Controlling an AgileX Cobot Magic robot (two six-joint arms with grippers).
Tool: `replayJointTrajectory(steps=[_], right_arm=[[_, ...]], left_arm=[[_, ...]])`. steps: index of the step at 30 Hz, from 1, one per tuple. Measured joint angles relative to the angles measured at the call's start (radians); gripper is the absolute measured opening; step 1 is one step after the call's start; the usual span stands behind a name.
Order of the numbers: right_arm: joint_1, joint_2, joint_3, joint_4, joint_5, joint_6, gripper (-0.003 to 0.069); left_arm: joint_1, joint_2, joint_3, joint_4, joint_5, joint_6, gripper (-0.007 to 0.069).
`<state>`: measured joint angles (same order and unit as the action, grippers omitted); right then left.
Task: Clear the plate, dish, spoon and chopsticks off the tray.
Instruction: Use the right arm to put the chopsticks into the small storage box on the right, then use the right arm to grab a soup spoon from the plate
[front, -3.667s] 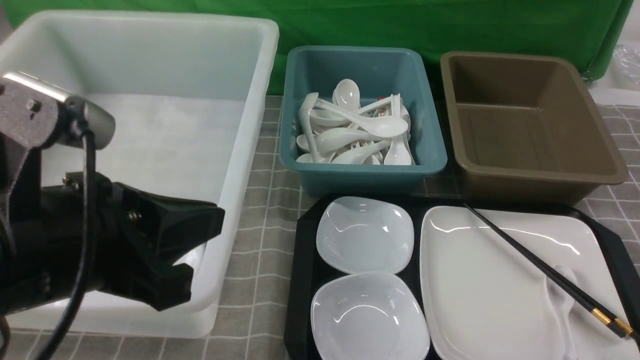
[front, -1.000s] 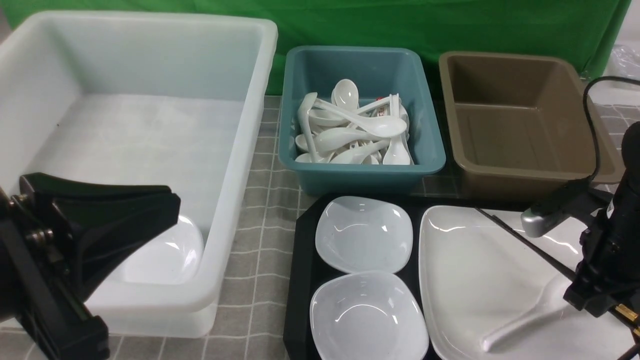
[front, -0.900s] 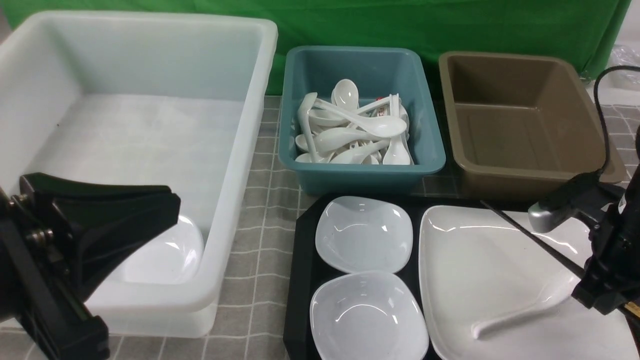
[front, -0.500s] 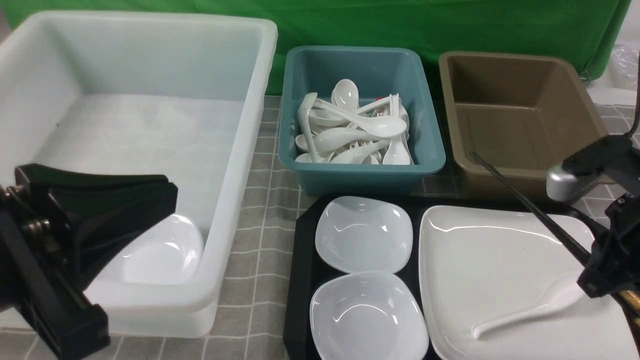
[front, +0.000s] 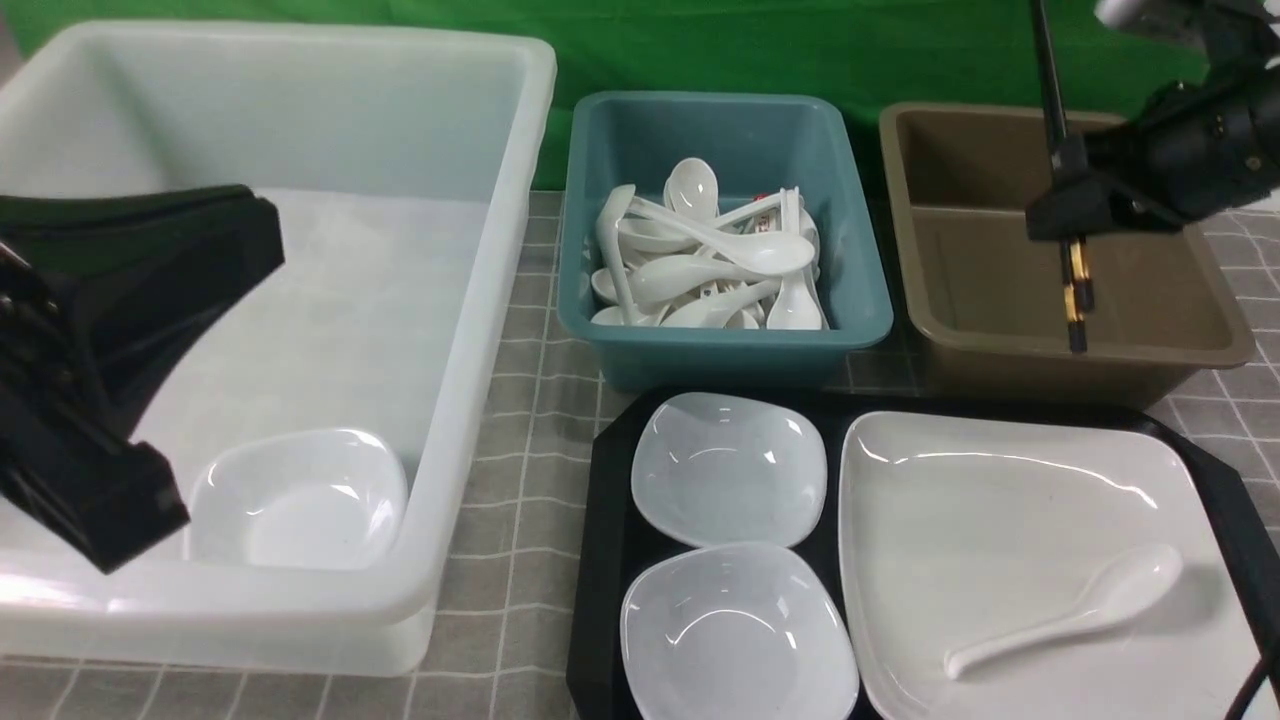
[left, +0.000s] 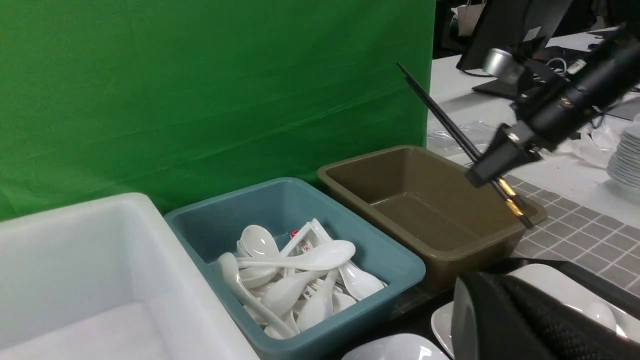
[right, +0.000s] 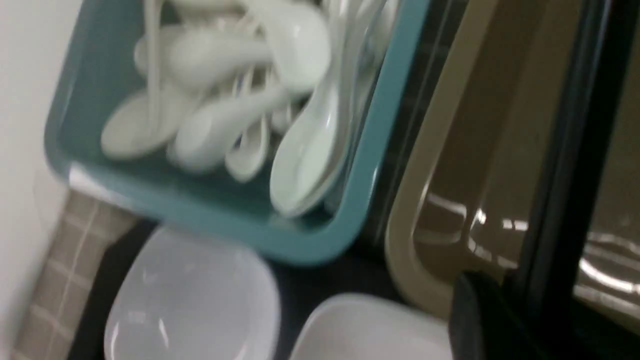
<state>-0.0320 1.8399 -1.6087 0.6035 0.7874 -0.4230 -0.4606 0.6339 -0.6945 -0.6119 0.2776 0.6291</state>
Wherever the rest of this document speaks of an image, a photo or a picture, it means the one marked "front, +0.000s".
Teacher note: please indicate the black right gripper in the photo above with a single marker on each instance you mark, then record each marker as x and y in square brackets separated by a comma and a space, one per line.
[1191, 154]

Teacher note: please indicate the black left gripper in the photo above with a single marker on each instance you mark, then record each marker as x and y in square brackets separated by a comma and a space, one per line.
[102, 299]

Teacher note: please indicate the black chopstick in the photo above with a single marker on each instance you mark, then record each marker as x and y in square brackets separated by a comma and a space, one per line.
[1078, 293]
[1055, 125]

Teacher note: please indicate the white ceramic soup spoon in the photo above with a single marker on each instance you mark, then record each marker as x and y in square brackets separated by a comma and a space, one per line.
[1124, 588]

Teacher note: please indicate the large white square plate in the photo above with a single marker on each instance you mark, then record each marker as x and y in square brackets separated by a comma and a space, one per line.
[954, 530]

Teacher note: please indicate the white bowl tray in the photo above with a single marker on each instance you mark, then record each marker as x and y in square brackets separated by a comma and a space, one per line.
[737, 631]
[719, 469]

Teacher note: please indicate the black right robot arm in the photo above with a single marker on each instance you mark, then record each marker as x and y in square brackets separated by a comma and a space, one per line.
[1235, 36]

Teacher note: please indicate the large translucent white bin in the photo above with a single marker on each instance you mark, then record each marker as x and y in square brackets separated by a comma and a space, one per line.
[400, 161]

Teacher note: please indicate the brown plastic bin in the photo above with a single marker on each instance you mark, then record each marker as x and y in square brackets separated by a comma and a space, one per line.
[989, 302]

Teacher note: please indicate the white bowl in bin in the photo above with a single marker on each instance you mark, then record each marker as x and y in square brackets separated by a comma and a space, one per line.
[327, 499]

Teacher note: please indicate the green backdrop cloth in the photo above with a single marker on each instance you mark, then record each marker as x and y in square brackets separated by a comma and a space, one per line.
[859, 55]

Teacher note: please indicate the white spoon front right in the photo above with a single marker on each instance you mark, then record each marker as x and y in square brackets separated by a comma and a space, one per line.
[796, 307]

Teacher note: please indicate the teal plastic bin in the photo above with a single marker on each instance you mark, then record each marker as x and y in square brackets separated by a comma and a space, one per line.
[755, 144]

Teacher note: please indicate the white spoon left leaning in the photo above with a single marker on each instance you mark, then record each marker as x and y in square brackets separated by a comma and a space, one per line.
[607, 229]

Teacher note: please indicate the white spoon upright back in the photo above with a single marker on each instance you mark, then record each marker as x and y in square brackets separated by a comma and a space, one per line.
[692, 190]

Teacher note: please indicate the grey checked tablecloth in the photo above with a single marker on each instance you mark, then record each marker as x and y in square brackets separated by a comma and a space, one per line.
[499, 642]

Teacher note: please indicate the black serving tray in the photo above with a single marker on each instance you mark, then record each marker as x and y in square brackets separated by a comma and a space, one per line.
[618, 544]

